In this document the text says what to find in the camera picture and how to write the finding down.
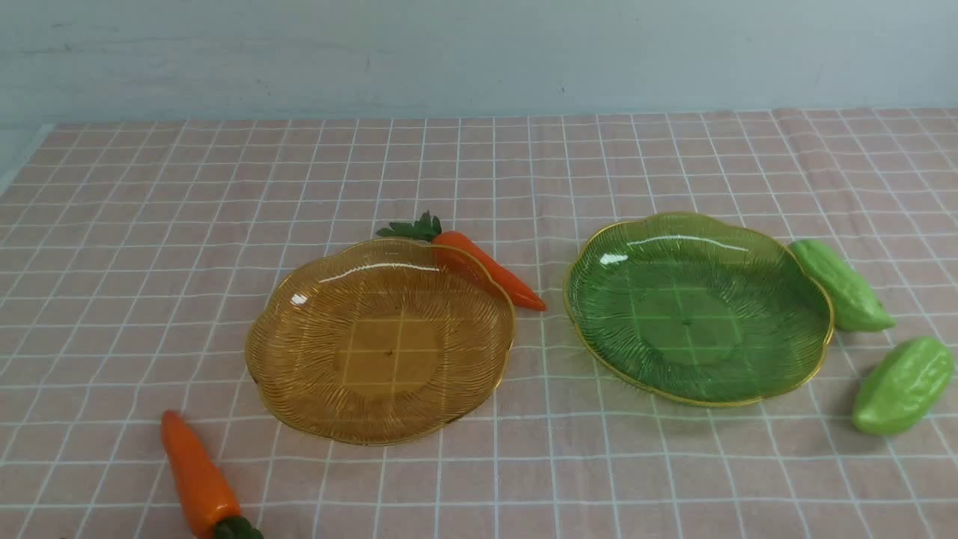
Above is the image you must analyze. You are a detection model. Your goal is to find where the orange carrot with green top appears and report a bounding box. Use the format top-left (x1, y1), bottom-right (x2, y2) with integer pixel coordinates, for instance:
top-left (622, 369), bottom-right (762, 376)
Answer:
top-left (160, 409), bottom-right (263, 538)

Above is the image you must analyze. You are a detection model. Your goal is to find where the amber glass plate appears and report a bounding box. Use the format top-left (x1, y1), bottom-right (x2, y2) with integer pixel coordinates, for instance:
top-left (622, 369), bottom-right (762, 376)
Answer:
top-left (244, 239), bottom-right (516, 446)

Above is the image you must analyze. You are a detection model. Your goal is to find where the green glass plate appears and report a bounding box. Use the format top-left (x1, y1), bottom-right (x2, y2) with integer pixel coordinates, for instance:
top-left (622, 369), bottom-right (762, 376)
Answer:
top-left (562, 212), bottom-right (835, 407)

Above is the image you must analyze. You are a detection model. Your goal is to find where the green chayote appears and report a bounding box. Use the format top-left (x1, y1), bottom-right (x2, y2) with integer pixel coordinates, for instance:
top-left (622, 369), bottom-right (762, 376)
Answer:
top-left (790, 239), bottom-right (897, 333)
top-left (852, 335), bottom-right (955, 436)

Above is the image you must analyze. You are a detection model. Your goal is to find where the orange carrot by amber plate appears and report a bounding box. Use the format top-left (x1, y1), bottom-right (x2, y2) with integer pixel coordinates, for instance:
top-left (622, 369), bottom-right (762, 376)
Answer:
top-left (376, 211), bottom-right (546, 311)

